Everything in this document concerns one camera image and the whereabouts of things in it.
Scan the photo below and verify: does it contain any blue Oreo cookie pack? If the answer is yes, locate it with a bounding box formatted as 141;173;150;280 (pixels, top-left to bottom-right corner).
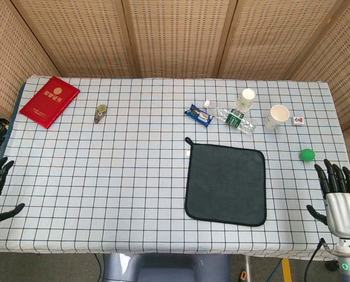
184;103;215;128

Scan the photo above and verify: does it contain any clear bottle with green label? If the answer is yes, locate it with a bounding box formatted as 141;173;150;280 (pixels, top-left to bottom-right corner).
204;99;258;136

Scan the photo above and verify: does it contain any paper cup with green print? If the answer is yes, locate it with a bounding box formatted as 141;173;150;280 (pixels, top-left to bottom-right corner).
235;88;256;113

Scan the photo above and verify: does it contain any green correction tape dispenser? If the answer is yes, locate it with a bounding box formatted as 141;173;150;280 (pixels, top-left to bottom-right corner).
93;104;109;125

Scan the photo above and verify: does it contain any white checked tablecloth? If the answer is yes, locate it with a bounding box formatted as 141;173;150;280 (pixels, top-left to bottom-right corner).
0;75;350;255

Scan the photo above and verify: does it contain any plain white paper cup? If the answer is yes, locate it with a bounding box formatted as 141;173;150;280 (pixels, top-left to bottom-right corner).
264;104;291;131

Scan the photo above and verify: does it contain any black cable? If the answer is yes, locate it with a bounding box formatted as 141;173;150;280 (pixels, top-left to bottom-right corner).
305;237;326;282

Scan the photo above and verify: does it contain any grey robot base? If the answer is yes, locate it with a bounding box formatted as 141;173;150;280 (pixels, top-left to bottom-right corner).
103;253;232;282

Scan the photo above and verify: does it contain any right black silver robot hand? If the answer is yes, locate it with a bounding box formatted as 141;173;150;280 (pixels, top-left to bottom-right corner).
306;159;350;237

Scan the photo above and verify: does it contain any green ball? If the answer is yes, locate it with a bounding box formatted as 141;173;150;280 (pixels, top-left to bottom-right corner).
299;148;315;163

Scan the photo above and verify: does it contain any woven bamboo folding screen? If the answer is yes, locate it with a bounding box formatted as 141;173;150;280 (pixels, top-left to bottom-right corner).
0;0;350;189

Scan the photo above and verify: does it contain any red certificate book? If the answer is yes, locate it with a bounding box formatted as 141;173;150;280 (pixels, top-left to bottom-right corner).
18;76;81;130

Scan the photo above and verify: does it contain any dark grey cloth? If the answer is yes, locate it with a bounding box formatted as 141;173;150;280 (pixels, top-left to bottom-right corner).
184;136;267;228

